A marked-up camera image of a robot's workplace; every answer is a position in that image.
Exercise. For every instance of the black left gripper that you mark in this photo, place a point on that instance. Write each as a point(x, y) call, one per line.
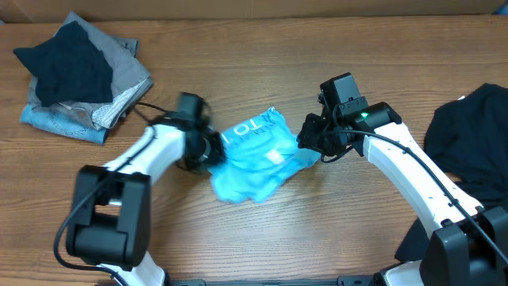
point(220, 155)

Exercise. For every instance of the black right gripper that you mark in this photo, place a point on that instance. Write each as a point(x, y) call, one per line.
point(308, 139)

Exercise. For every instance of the light blue t-shirt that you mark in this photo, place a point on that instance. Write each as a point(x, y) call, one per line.
point(261, 154)

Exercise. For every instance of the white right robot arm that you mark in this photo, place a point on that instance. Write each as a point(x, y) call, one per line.
point(467, 243)

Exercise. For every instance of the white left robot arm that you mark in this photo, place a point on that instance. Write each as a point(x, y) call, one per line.
point(109, 227)

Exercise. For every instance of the grey folded shorts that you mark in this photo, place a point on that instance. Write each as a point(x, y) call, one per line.
point(129, 82)

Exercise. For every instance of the blue denim folded jeans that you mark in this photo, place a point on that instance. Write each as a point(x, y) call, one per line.
point(57, 123)

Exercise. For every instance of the black t-shirt pile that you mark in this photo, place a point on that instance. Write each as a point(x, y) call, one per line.
point(468, 138)

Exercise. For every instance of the dark teal folded garment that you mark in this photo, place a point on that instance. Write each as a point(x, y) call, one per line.
point(68, 67)

